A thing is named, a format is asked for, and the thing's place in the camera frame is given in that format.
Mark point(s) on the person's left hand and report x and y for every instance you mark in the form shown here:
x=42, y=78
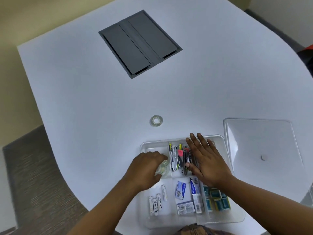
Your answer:
x=143, y=170

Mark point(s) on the person's right hand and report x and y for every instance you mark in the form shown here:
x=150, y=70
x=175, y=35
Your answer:
x=210, y=163

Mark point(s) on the person's left thumb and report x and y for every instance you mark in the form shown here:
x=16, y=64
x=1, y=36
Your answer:
x=157, y=177

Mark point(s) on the person's right little finger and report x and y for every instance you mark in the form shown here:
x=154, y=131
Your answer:
x=213, y=146

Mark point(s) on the person's right thumb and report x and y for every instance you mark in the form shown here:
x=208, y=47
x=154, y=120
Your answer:
x=191, y=166

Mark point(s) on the person's right middle finger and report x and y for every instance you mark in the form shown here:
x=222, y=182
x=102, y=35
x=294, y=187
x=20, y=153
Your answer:
x=195, y=143

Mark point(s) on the person's left forearm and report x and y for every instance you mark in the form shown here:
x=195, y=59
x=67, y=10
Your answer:
x=105, y=210

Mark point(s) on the person's right forearm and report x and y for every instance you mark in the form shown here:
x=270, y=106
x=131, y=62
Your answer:
x=264, y=205

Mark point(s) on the pile of small metal tools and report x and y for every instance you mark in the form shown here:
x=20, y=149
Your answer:
x=177, y=161

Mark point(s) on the white battery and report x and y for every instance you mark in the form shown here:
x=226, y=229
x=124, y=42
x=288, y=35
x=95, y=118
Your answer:
x=164, y=192
x=151, y=206
x=159, y=201
x=155, y=207

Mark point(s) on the blue white staple box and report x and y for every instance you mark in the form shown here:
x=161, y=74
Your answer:
x=194, y=187
x=185, y=208
x=198, y=203
x=180, y=190

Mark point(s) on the pile of small teal boxes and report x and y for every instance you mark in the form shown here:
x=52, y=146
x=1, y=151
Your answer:
x=217, y=199

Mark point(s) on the clear plastic organizer tray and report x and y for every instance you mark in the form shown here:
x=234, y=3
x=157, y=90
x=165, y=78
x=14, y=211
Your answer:
x=171, y=217

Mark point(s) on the clear plastic lid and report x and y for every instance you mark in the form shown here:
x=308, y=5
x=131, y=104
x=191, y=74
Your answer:
x=264, y=141

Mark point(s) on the small white round disc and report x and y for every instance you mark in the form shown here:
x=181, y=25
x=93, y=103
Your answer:
x=263, y=158

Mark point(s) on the person's patterned clothing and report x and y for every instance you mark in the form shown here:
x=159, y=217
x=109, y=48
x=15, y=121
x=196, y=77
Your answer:
x=205, y=230

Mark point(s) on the grey chair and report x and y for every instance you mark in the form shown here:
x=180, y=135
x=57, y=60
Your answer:
x=308, y=195

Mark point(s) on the black red chair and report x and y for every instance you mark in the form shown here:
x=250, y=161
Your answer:
x=307, y=61

